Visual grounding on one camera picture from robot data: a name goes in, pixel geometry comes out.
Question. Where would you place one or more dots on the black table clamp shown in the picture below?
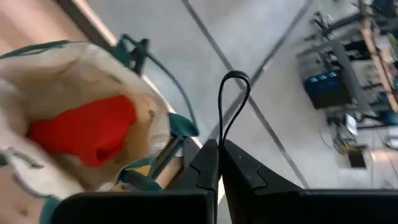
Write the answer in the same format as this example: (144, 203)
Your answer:
(140, 53)

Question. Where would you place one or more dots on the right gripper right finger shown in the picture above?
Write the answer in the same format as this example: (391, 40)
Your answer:
(295, 208)

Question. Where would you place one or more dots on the beige green gardening bag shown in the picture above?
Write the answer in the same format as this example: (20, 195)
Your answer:
(77, 71)

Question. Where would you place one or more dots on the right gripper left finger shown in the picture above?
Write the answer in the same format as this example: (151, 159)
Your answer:
(140, 208)

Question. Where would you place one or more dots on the background equipment bench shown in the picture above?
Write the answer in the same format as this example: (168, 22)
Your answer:
(329, 93)

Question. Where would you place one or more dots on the red garden glove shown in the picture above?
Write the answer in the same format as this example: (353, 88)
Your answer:
(87, 130)

